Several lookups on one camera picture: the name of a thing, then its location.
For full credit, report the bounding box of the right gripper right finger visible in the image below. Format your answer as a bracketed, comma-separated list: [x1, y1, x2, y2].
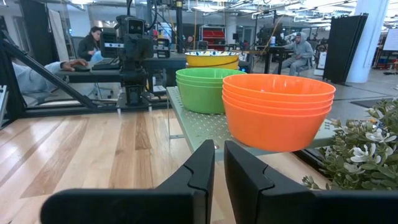
[224, 141, 398, 224]

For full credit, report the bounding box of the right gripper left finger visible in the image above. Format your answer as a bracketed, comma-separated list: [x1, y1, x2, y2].
[40, 139, 215, 224]

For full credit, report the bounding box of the green plastic mini bowl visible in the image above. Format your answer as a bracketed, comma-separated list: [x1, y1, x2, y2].
[175, 67, 247, 82]
[176, 79, 224, 87]
[177, 83, 225, 114]

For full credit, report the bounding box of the person's forearm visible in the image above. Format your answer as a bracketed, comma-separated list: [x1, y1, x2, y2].
[12, 61, 68, 105]

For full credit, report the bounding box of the black keyboard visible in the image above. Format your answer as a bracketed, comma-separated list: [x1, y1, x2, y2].
[91, 57, 121, 70]

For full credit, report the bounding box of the black vertical pole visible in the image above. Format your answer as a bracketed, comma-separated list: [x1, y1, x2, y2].
[175, 0, 185, 54]

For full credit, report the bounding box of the black desk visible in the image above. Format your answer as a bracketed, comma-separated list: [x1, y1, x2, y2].
[55, 52, 187, 84]

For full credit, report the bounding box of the person's hand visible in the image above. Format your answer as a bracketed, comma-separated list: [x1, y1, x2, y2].
[60, 58, 90, 71]

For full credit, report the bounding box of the green perforated metal shelf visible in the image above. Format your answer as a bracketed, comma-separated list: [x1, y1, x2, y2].
[166, 86, 338, 162]

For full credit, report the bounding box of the red storage cabinet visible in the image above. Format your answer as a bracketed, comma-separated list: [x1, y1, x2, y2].
[200, 24, 226, 47]

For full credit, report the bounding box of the white leaning panel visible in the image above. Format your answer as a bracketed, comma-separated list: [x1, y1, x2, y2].
[48, 8, 70, 62]

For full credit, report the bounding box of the small potted plant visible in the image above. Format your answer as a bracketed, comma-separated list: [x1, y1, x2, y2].
[301, 98, 398, 191]

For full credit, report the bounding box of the black partition panel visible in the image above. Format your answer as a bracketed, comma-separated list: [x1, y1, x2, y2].
[322, 12, 370, 85]

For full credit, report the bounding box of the white round column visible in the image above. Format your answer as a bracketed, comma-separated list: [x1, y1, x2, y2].
[346, 0, 390, 84]

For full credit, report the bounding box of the whiteboard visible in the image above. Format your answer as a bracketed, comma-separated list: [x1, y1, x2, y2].
[382, 27, 398, 52]

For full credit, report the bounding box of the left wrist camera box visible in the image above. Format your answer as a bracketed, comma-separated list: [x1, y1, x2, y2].
[126, 16, 146, 35]

